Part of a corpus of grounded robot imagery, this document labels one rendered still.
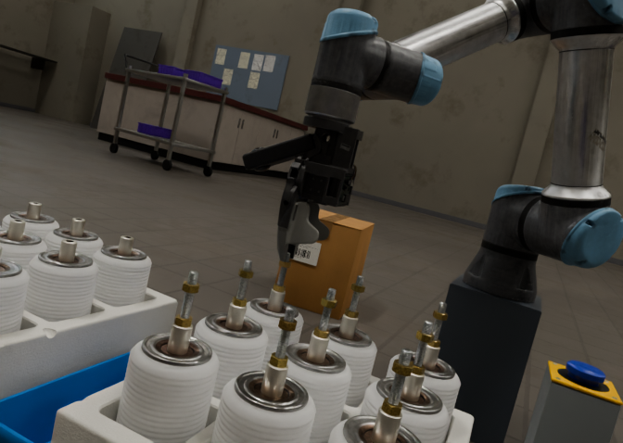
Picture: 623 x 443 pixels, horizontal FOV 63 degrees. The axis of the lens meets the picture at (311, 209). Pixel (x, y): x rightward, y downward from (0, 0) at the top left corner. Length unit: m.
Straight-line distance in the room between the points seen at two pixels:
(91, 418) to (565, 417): 0.50
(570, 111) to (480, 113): 7.43
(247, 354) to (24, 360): 0.29
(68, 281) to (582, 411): 0.68
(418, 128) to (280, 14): 3.38
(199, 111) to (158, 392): 6.49
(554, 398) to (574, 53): 0.59
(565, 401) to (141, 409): 0.45
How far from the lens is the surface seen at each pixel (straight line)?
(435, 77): 0.79
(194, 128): 6.99
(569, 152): 1.01
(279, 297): 0.77
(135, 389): 0.57
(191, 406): 0.57
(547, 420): 0.66
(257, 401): 0.51
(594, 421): 0.66
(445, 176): 8.38
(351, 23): 0.73
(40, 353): 0.79
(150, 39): 11.32
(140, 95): 7.66
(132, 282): 0.91
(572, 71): 1.01
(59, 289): 0.82
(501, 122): 8.38
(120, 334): 0.88
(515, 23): 1.06
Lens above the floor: 0.49
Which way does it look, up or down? 6 degrees down
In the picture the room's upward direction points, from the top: 13 degrees clockwise
